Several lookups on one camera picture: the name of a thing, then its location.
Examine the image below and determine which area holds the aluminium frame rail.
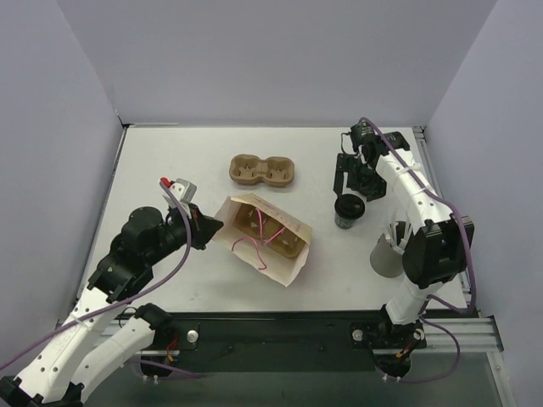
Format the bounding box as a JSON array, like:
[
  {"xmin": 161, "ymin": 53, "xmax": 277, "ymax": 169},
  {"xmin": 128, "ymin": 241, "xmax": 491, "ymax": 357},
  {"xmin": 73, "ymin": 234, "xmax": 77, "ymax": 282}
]
[{"xmin": 424, "ymin": 317, "xmax": 504, "ymax": 354}]

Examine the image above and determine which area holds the dark cup with EAT print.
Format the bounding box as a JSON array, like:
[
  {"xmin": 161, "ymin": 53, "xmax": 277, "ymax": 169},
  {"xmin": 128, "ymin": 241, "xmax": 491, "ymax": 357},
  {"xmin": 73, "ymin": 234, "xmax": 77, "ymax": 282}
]
[{"xmin": 334, "ymin": 194, "xmax": 366, "ymax": 229}]

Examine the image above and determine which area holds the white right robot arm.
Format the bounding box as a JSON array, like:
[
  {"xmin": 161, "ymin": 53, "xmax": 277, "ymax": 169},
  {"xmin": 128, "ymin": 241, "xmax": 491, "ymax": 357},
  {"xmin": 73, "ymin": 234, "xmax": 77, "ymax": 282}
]
[{"xmin": 333, "ymin": 117, "xmax": 474, "ymax": 346}]

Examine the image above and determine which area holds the brown cardboard cup carrier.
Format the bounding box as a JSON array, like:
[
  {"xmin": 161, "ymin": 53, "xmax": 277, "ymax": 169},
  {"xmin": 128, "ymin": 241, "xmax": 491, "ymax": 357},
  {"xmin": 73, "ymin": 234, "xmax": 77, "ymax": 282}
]
[{"xmin": 233, "ymin": 203, "xmax": 306, "ymax": 259}]

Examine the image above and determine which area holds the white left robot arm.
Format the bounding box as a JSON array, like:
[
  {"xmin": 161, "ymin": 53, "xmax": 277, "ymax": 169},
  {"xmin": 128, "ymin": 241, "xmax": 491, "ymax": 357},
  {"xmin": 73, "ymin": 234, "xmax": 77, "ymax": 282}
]
[{"xmin": 1, "ymin": 204, "xmax": 223, "ymax": 406}]

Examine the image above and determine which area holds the pink and cream paper bag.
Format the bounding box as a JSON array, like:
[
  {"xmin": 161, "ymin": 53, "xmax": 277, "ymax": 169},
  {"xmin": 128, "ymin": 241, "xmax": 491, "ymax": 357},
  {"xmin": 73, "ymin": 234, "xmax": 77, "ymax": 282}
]
[{"xmin": 213, "ymin": 193, "xmax": 313, "ymax": 287}]

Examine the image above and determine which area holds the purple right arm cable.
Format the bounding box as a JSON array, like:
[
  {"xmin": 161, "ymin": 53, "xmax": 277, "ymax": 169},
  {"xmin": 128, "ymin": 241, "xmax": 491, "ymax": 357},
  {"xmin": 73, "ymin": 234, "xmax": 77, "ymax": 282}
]
[{"xmin": 360, "ymin": 116, "xmax": 479, "ymax": 382}]

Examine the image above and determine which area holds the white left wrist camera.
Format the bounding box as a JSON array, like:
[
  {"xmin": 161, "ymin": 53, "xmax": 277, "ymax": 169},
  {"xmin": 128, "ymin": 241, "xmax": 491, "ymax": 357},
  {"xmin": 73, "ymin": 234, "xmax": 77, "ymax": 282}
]
[{"xmin": 160, "ymin": 177, "xmax": 197, "ymax": 214}]

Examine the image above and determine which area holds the grey cup with cable ties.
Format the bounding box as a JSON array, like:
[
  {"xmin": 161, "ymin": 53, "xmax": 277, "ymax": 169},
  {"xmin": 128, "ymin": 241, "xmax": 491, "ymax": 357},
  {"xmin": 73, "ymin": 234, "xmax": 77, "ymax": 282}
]
[{"xmin": 370, "ymin": 220, "xmax": 413, "ymax": 278}]

